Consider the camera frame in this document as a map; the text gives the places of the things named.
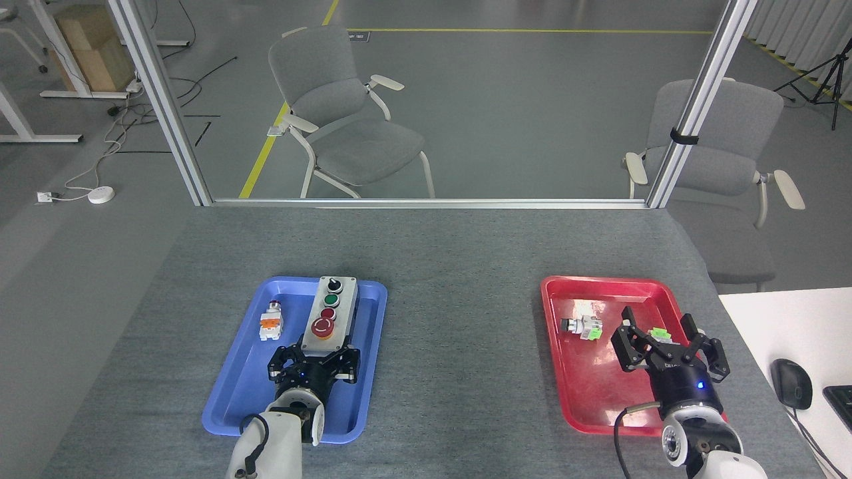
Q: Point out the white pleated curtain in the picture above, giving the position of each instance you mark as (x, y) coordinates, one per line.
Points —
(799, 33)

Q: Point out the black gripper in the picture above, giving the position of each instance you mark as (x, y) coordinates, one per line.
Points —
(684, 390)
(309, 379)

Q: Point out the red plastic tray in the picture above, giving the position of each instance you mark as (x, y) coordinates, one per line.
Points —
(592, 386)

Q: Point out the silver aluminium crossbar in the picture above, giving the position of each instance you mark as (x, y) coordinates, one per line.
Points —
(426, 203)

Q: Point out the orange and white push button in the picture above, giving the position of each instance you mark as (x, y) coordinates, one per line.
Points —
(270, 322)

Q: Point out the silver aluminium post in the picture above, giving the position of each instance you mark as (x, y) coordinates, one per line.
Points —
(699, 100)
(166, 106)

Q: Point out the black computer mouse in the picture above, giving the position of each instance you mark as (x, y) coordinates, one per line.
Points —
(792, 382)

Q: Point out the white round floor device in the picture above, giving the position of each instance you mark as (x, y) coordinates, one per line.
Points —
(101, 195)

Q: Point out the white desk leg frame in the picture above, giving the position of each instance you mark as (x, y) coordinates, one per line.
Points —
(20, 123)
(63, 46)

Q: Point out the blue plastic tray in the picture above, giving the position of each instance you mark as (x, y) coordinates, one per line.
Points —
(239, 386)

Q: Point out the black keyboard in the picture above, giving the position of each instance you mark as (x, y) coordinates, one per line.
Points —
(840, 402)

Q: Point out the white floor socket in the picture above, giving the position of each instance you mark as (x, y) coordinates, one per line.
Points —
(45, 197)

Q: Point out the grey chair with white armrests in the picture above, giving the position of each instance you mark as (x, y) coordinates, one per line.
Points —
(333, 100)
(739, 133)

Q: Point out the grey control box with buttons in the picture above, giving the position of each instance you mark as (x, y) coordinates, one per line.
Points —
(343, 319)

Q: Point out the green push button switch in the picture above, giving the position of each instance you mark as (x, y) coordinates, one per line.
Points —
(659, 332)

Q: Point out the black tripod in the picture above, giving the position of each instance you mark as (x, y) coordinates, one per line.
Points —
(835, 73)

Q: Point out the white side table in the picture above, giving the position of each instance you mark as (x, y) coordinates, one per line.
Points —
(799, 319)

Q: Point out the black-headed white switch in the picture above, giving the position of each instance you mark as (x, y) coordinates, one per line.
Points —
(586, 326)

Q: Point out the brown cardboard box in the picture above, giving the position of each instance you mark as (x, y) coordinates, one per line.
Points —
(100, 60)

